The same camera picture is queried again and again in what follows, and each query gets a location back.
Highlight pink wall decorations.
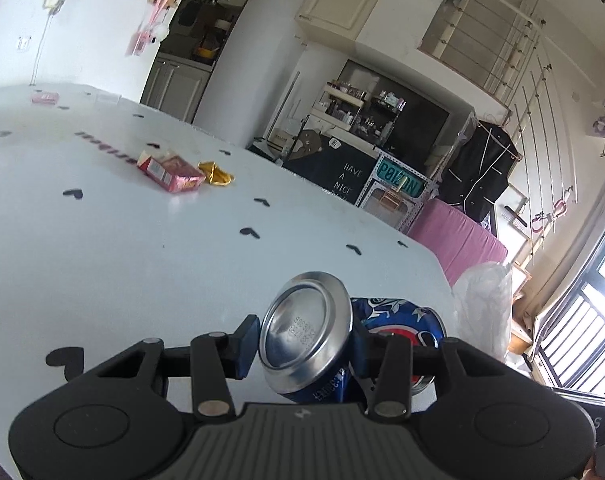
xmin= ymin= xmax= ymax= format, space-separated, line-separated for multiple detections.
xmin=130 ymin=0 xmax=183 ymax=56

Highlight metal stair railing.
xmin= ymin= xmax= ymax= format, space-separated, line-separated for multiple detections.
xmin=417 ymin=0 xmax=583 ymax=201

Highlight black chalkboard sign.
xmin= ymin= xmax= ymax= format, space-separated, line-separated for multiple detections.
xmin=281 ymin=130 xmax=381 ymax=207

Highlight crushed blue soda can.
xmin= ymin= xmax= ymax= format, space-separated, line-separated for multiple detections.
xmin=259 ymin=271 xmax=447 ymax=405

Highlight beige curtain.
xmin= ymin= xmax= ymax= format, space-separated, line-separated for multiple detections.
xmin=527 ymin=160 xmax=605 ymax=311

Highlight gold foil wrapper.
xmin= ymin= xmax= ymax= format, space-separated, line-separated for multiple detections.
xmin=197 ymin=161 xmax=236 ymax=187

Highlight teal plate sign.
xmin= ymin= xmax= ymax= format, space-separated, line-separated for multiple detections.
xmin=369 ymin=157 xmax=428 ymax=198

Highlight white perforated metal cabinet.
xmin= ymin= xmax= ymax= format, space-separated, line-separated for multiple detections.
xmin=357 ymin=150 xmax=438 ymax=233

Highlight grey kitchen cabinet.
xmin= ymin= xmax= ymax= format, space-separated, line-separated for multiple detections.
xmin=140 ymin=52 xmax=213 ymax=123

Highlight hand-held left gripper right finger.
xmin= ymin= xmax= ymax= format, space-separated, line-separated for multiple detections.
xmin=350 ymin=331 xmax=503 ymax=419

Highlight black jacket white trim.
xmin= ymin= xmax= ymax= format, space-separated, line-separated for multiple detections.
xmin=440 ymin=121 xmax=521 ymax=223

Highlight black window frame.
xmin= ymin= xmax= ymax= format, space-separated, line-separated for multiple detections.
xmin=530 ymin=245 xmax=605 ymax=401

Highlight dark wall panel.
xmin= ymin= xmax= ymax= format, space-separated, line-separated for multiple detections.
xmin=340 ymin=59 xmax=451 ymax=158

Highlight clear plastic bag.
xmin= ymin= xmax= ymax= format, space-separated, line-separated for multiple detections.
xmin=453 ymin=261 xmax=513 ymax=361

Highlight pink mattress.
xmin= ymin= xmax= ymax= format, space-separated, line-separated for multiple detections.
xmin=407 ymin=197 xmax=508 ymax=286

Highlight white shelf with bottles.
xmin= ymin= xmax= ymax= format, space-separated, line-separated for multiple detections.
xmin=310 ymin=80 xmax=408 ymax=147

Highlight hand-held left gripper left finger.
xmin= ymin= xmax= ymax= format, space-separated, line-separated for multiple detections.
xmin=85 ymin=314 xmax=260 ymax=418

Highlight red and white packet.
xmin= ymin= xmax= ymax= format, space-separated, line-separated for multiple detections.
xmin=137 ymin=150 xmax=176 ymax=183

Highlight cream cabinet door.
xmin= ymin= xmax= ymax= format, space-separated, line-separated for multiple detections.
xmin=296 ymin=0 xmax=386 ymax=36

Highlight pink snack packet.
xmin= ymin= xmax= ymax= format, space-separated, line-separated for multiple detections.
xmin=158 ymin=156 xmax=206 ymax=195

